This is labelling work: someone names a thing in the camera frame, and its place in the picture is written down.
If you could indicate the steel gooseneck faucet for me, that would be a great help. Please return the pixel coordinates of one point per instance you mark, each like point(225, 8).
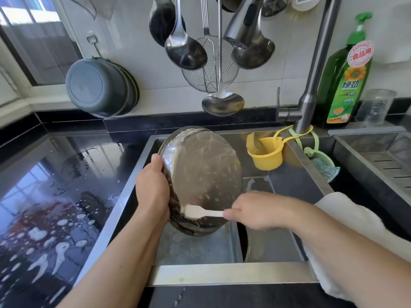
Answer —
point(321, 54)

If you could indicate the rectangular steel tray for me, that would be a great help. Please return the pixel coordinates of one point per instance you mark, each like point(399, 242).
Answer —
point(199, 250)

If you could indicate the round steel basin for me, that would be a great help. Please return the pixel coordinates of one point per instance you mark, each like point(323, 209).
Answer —
point(202, 173)

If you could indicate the green hanging sponge holder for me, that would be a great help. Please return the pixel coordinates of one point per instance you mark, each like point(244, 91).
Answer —
point(322, 164)

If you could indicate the person's right hand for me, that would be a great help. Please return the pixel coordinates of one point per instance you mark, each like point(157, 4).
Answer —
point(260, 211)

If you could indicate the white dish brush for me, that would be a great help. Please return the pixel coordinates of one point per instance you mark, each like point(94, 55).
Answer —
point(305, 2)

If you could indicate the steel soup ladle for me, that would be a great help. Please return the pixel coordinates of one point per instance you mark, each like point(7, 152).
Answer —
point(186, 53)

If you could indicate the white hanging cloth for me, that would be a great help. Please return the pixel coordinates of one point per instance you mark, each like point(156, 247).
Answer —
point(90, 4)

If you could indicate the hanging steel ladles and skimmer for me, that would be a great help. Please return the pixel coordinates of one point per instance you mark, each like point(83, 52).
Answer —
point(162, 22)

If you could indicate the yellow hanging sink cup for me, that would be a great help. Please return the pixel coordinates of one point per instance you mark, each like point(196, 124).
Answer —
point(264, 154)

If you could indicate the grey hanging basin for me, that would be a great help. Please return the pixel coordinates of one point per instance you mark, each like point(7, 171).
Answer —
point(97, 87)

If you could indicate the round steel pan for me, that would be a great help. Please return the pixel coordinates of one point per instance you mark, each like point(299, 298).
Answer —
point(243, 243)

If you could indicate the dark green hanging basin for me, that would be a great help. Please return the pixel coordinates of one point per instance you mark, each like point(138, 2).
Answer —
point(133, 91)

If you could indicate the white dish rag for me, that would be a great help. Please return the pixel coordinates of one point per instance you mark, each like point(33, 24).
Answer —
point(353, 221)

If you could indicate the white cleaning brush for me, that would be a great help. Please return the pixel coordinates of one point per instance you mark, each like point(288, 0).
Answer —
point(196, 211)

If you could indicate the steel wall hook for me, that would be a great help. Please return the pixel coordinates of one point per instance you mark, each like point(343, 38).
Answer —
point(94, 45)

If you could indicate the person's left hand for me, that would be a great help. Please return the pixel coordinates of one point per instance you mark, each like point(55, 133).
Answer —
point(153, 192)

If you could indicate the person's right forearm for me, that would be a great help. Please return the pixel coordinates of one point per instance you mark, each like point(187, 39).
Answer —
point(356, 253)

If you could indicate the stainless steel sink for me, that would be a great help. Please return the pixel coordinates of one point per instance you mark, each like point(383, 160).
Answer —
point(282, 189)

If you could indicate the clear plastic cup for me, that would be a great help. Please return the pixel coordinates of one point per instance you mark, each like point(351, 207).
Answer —
point(376, 107)

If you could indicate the green dish soap bottle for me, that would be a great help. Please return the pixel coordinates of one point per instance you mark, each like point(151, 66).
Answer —
point(345, 86)

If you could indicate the person's left forearm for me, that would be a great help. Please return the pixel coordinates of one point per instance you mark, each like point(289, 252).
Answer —
point(112, 269)

